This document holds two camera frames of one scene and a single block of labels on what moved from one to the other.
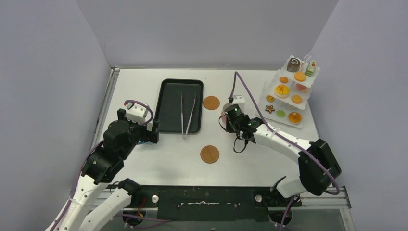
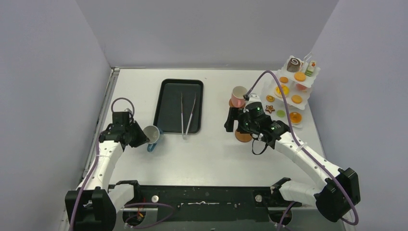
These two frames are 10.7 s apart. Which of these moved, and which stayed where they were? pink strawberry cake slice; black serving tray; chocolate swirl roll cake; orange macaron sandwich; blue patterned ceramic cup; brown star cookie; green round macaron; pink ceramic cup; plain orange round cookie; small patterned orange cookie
Moved: blue patterned ceramic cup; pink ceramic cup
Stayed: green round macaron; black serving tray; pink strawberry cake slice; brown star cookie; plain orange round cookie; small patterned orange cookie; chocolate swirl roll cake; orange macaron sandwich
